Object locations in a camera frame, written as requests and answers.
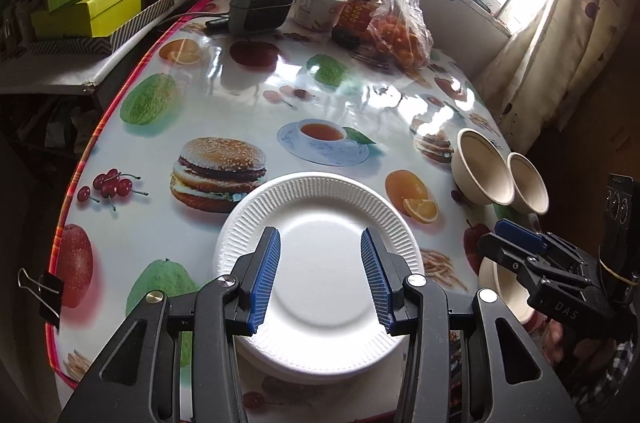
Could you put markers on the yellow-green box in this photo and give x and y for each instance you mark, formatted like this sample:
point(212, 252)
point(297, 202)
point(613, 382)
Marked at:
point(87, 17)

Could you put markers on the black binder clip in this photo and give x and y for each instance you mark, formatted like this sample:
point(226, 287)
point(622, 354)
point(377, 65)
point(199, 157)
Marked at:
point(47, 295)

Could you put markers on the beige paper bowl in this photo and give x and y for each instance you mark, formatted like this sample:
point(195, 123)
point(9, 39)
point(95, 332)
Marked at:
point(505, 303)
point(527, 183)
point(482, 168)

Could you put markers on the fruit print vinyl tablecloth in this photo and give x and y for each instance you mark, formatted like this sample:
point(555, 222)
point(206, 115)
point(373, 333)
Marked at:
point(200, 103)

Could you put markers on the clear plastic bag of oranges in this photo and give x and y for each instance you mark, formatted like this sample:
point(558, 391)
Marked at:
point(400, 28)

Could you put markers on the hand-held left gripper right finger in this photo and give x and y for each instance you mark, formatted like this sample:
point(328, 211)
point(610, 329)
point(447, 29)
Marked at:
point(379, 283)

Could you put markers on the person's right forearm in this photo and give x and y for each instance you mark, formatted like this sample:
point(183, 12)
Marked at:
point(605, 378)

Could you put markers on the white shelf board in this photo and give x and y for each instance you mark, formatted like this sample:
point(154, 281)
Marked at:
point(50, 73)

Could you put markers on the white plastic tub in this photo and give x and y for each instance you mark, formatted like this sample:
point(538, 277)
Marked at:
point(317, 5)

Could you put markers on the person's right hand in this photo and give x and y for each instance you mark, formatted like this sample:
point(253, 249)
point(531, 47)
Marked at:
point(556, 340)

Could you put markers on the cream dotted curtain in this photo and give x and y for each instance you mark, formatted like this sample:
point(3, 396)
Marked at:
point(565, 53)

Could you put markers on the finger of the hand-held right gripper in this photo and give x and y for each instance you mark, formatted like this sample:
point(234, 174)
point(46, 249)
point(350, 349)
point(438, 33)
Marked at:
point(510, 260)
point(520, 235)

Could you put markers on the grey zigzag striped box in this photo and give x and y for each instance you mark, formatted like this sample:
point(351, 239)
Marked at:
point(107, 45)

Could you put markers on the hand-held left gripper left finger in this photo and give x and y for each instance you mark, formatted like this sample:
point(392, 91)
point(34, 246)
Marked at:
point(264, 283)

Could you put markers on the glass jar with red label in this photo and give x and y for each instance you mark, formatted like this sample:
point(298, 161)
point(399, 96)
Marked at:
point(357, 15)

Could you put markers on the small black device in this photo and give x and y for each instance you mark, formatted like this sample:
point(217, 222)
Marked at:
point(217, 23)

